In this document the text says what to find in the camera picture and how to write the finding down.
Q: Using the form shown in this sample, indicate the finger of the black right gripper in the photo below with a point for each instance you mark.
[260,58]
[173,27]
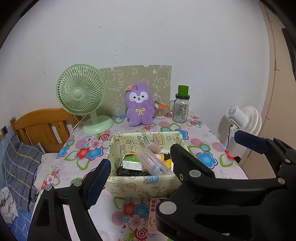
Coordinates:
[263,145]
[208,208]

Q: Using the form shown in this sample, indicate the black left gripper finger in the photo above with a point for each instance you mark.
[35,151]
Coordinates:
[49,222]

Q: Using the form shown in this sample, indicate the pink wet wipes pack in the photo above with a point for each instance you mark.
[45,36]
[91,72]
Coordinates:
[151,226]

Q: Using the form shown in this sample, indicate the black soft object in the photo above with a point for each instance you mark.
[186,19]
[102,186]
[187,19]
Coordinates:
[129,172]

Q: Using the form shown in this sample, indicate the crumpled white cloth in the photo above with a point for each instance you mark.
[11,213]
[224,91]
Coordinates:
[8,206]

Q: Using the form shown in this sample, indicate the yellow cartoon fabric storage box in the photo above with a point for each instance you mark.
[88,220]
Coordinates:
[140,186]

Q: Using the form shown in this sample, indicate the white standing fan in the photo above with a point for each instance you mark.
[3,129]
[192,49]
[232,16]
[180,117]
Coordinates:
[247,119]

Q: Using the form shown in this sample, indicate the yellow black item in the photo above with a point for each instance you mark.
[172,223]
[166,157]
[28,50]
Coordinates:
[165,158]

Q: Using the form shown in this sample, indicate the grey plaid pillow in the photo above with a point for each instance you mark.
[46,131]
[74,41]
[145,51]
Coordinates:
[19,167]

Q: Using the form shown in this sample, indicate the floral tablecloth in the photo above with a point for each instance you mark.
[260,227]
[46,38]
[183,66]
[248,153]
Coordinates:
[125,218]

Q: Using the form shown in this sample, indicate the green white tissue pack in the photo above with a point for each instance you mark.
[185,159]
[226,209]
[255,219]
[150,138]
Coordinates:
[131,162]

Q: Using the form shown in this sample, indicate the glass jar green lid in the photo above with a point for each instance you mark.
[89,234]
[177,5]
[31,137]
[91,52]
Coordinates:
[179,107]

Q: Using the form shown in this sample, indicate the cotton swab container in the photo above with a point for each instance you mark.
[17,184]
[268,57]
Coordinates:
[160,109]

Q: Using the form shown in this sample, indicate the purple plush toy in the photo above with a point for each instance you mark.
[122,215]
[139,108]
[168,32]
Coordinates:
[138,101]

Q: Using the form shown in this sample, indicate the green desk fan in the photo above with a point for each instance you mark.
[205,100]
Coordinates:
[80,90]

